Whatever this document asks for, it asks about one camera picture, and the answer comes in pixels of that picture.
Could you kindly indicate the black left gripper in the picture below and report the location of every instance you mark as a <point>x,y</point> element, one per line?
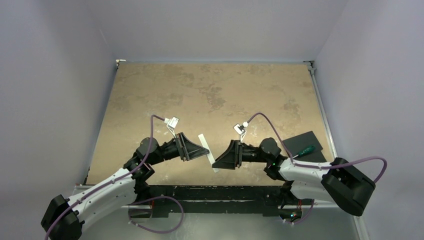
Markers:
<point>188,147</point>

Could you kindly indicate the aluminium frame rail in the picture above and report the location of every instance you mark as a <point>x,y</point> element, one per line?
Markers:
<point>312,71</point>

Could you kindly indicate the black foam pad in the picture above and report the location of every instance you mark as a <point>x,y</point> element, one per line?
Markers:
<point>300,142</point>

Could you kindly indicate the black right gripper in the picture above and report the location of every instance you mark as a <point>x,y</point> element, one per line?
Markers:
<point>237,153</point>

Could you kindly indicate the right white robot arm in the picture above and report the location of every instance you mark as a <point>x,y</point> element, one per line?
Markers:
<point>337,182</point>

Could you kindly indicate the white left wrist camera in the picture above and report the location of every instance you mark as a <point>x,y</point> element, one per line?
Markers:
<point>171,124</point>

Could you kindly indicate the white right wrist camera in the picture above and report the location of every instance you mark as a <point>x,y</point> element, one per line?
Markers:
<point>241,130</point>

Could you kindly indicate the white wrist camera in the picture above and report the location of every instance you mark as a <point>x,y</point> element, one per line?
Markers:
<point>171,124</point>
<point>241,130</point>

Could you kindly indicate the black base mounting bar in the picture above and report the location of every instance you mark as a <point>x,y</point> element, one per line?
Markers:
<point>207,199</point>

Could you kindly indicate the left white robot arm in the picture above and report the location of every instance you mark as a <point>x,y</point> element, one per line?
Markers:
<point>66,218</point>

